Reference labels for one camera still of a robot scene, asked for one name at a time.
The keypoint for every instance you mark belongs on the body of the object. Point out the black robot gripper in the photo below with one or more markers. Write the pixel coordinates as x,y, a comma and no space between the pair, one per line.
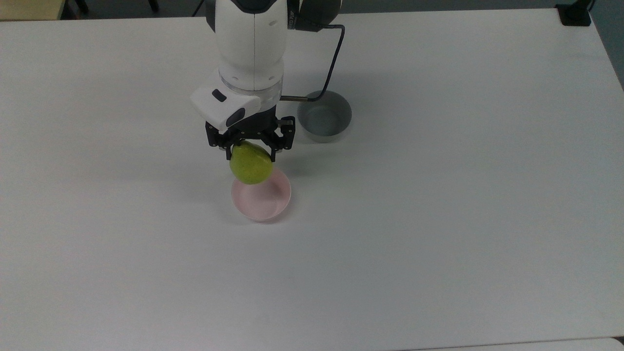
253,127

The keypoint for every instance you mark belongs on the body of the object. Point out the green yellow pear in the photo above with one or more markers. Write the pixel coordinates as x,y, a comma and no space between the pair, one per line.
251,165

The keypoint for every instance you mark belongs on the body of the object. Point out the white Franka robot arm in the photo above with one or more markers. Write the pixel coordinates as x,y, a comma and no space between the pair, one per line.
251,44

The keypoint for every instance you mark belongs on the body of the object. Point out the pink plastic bowl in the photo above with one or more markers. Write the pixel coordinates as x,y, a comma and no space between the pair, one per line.
265,201

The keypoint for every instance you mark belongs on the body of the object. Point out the grey plastic bowl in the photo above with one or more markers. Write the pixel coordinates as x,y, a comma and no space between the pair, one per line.
324,119

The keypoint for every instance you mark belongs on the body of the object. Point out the black furniture leg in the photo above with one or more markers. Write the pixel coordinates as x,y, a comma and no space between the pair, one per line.
153,5
82,6

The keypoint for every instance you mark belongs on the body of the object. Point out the light wooden furniture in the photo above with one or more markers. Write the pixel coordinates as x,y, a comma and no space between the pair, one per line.
29,9

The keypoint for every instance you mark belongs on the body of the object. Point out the black table clamp mount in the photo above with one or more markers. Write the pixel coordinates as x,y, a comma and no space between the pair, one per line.
574,13

